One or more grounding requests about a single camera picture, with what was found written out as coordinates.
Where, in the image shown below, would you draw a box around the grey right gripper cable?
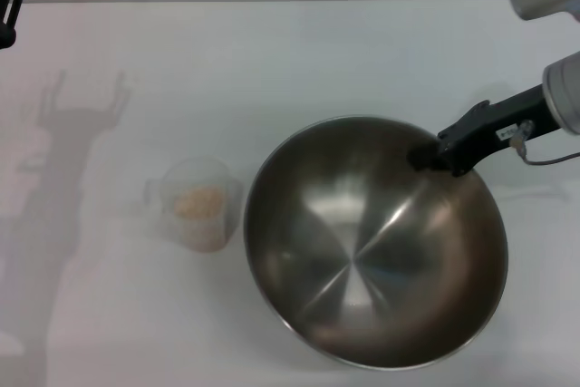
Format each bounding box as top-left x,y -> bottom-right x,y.
508,118 -> 580,167

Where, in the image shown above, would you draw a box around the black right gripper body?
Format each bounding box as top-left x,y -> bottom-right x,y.
447,82 -> 553,171

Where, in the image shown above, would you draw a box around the clear plastic measuring cup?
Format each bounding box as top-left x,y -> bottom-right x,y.
144,156 -> 247,253

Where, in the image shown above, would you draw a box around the stainless steel mixing bowl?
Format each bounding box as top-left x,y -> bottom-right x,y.
243,114 -> 509,369

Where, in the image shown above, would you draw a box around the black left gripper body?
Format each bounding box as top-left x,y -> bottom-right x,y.
0,24 -> 18,51

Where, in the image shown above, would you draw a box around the white rice grains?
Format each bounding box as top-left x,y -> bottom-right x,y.
173,185 -> 227,252

